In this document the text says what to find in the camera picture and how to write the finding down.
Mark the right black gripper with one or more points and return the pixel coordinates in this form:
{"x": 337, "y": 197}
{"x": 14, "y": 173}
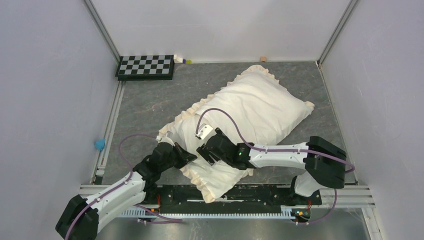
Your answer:
{"x": 205, "y": 153}

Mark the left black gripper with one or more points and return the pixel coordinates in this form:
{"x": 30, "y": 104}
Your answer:
{"x": 184, "y": 157}

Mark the grey cream ruffled pillowcase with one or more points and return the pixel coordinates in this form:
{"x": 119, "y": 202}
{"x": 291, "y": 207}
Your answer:
{"x": 254, "y": 107}

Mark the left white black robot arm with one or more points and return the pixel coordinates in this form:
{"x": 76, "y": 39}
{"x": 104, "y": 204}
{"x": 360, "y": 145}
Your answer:
{"x": 84, "y": 217}

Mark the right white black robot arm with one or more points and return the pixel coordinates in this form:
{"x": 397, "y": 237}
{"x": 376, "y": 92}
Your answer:
{"x": 323, "y": 162}

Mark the blue small object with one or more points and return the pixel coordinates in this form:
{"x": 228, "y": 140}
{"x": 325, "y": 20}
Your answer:
{"x": 100, "y": 144}

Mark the small white block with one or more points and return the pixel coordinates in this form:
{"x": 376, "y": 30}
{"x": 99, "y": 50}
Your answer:
{"x": 178, "y": 59}

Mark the black white checkerboard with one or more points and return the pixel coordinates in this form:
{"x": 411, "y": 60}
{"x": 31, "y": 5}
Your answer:
{"x": 145, "y": 68}

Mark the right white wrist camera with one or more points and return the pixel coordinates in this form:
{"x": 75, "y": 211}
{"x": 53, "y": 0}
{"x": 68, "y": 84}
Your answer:
{"x": 204, "y": 132}

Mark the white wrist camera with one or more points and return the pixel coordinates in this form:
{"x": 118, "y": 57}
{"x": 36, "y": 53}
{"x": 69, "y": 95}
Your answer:
{"x": 204, "y": 132}
{"x": 165, "y": 137}

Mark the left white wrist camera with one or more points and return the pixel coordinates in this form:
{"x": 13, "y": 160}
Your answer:
{"x": 165, "y": 137}

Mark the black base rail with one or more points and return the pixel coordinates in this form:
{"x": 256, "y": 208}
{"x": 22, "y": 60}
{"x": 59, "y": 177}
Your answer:
{"x": 242, "y": 198}

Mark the white toothed cable tray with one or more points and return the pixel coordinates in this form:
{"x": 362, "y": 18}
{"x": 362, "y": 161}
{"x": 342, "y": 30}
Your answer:
{"x": 284, "y": 213}

